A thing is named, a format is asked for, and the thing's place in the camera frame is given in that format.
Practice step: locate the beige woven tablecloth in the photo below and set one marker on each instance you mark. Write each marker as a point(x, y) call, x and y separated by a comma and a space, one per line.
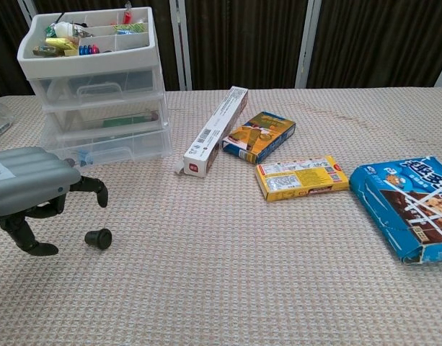
point(220, 281)

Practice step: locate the small blue plastic piece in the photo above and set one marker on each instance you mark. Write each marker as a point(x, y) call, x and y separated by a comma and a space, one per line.
point(83, 156)

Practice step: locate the white plastic drawer organizer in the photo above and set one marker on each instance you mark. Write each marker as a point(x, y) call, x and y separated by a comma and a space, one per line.
point(80, 66)

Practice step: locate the small green clip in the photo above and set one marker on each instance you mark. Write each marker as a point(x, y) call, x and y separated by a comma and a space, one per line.
point(50, 31)

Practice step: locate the left black grey robot hand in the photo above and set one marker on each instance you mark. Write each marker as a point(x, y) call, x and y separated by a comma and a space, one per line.
point(29, 180)

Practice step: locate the blue chocolate cookie box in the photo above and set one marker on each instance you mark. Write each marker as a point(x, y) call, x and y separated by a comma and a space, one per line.
point(404, 216)

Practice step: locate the orange and blue snack box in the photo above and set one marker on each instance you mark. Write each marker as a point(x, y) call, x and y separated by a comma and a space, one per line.
point(264, 138)

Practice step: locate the red and white clip pack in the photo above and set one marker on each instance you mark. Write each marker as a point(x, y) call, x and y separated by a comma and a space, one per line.
point(127, 16)

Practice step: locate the yellow flat snack box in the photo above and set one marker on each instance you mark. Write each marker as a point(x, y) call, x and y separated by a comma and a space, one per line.
point(300, 178)

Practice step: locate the colourful printed candy packet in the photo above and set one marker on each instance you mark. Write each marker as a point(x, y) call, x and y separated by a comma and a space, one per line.
point(44, 51)

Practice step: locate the long white carton box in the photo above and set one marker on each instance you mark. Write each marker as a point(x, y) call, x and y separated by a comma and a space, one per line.
point(213, 133)

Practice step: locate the clear plastic drawer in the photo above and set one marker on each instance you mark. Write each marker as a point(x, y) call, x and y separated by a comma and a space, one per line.
point(134, 84)
point(145, 144)

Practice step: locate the dark grey round disc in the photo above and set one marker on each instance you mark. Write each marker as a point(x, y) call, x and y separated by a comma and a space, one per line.
point(72, 164)

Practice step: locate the shiny yellow packet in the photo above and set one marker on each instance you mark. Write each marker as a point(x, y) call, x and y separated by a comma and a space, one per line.
point(62, 43)

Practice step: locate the green yellow packet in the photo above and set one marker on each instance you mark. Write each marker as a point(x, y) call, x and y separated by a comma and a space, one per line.
point(128, 28)

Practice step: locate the green flat card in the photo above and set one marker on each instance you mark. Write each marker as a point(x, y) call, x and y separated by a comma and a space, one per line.
point(127, 120)

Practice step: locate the small black rubber stopper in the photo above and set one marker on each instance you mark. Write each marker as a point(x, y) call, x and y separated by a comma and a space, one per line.
point(98, 239)

